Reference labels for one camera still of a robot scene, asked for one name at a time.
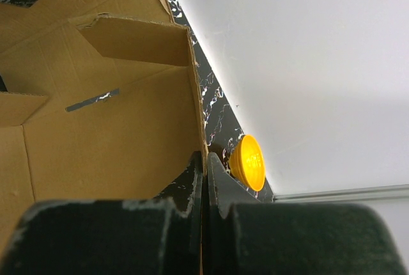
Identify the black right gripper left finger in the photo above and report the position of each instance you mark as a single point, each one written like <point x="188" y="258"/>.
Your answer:
<point x="161" y="235"/>

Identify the brown cardboard box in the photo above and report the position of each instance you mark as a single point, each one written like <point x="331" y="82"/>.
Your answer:
<point x="99" y="100"/>

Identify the orange bowl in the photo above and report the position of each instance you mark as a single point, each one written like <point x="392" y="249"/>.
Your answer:
<point x="247" y="163"/>

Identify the aluminium frame rail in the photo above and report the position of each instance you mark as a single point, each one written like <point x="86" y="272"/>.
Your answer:
<point x="391" y="192"/>

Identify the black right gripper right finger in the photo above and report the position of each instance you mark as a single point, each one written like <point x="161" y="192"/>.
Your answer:
<point x="246" y="236"/>

